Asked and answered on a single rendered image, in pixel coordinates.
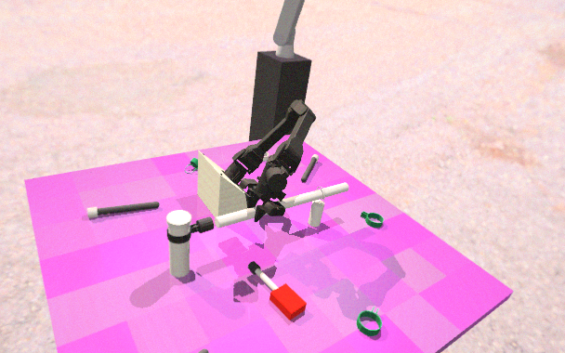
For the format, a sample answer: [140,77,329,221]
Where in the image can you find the green ring with two small tabs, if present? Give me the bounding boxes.
[357,307,382,336]
[361,211,384,228]

